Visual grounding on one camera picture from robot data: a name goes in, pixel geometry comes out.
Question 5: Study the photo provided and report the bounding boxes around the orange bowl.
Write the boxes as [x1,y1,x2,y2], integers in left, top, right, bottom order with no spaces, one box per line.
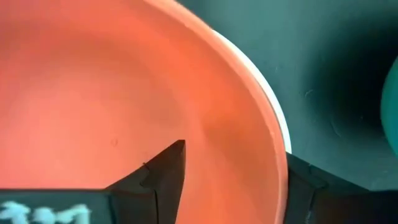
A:
[0,0,290,224]

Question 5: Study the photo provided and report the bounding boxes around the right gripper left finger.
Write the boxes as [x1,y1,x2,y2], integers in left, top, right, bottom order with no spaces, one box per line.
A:
[105,139,187,224]

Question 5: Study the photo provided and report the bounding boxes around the dark teal bowl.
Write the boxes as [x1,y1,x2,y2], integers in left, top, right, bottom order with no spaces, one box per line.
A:
[380,55,398,150]

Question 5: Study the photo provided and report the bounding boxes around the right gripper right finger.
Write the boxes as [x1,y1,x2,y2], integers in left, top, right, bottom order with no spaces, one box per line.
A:
[284,152,379,224]

